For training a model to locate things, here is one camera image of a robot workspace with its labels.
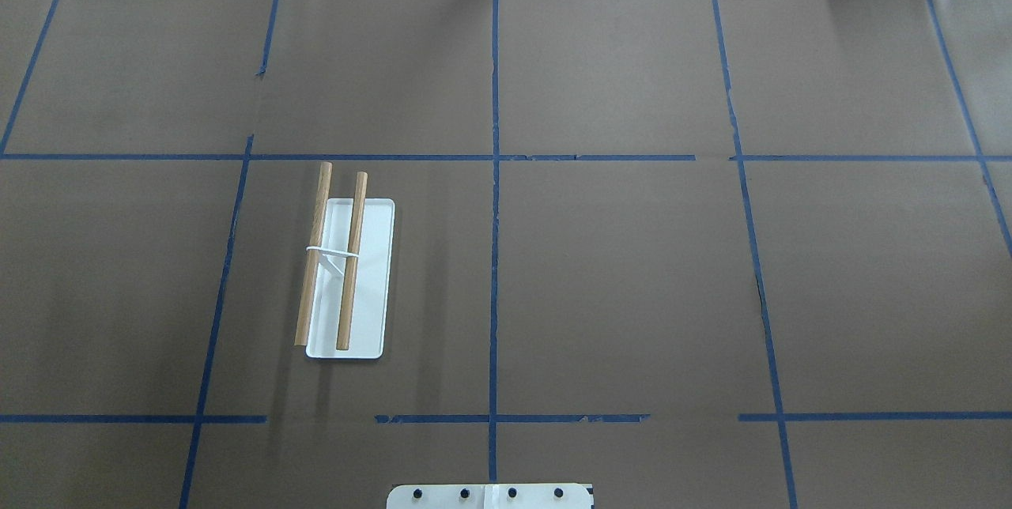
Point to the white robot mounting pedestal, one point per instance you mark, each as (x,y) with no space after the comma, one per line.
(522,495)

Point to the white towel rack with wooden bars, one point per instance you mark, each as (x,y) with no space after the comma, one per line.
(346,284)

